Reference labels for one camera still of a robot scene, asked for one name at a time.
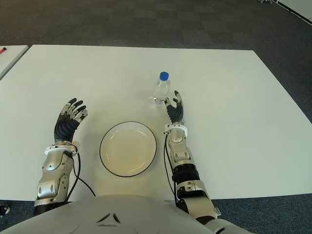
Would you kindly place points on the robot left hand black silver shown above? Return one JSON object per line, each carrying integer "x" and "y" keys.
{"x": 64, "y": 128}

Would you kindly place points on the robot right hand black silver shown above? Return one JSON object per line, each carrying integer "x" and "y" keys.
{"x": 176, "y": 113}

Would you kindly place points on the clear water bottle blue cap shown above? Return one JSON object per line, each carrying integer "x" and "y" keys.
{"x": 161, "y": 89}

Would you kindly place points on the robot left arm silver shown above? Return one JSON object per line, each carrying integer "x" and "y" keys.
{"x": 53, "y": 170}

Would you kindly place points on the robot right arm silver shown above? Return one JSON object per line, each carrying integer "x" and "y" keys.
{"x": 179, "y": 151}

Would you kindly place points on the white plate black rim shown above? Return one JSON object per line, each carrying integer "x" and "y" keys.
{"x": 128, "y": 148}

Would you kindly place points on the white side table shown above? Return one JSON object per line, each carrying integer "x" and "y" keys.
{"x": 9, "y": 61}

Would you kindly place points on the grey robot torso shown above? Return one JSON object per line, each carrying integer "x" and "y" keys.
{"x": 109, "y": 214}

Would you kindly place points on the red marker pen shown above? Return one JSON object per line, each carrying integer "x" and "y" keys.
{"x": 3, "y": 50}

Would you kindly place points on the black caster wheel base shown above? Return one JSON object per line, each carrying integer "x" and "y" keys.
{"x": 5, "y": 210}

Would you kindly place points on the grey chair base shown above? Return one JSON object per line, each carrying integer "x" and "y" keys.
{"x": 264, "y": 1}

